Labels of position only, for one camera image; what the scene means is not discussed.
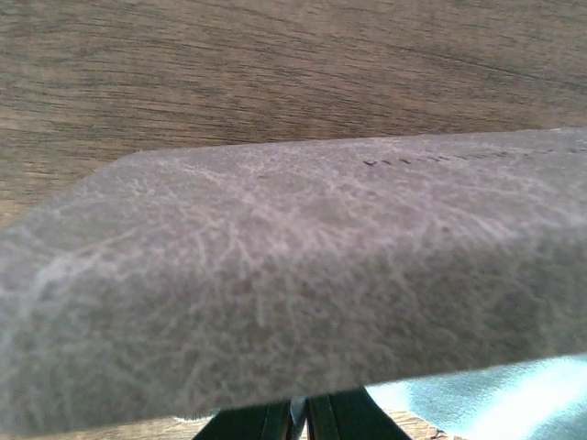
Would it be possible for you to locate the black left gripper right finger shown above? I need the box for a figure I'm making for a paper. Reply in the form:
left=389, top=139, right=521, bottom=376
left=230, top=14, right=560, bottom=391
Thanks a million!
left=307, top=388, right=411, bottom=440

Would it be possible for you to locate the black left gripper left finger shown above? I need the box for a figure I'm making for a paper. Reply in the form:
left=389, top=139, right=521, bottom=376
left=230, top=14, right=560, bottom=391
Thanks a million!
left=193, top=401, right=292, bottom=440

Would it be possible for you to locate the grey sunglasses case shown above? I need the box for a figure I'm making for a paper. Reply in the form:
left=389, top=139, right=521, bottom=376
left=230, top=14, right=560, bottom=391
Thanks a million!
left=1, top=128, right=586, bottom=435

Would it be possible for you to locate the light blue cleaning cloth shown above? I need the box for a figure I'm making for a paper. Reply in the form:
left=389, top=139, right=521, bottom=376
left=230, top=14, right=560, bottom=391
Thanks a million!
left=367, top=355, right=586, bottom=439

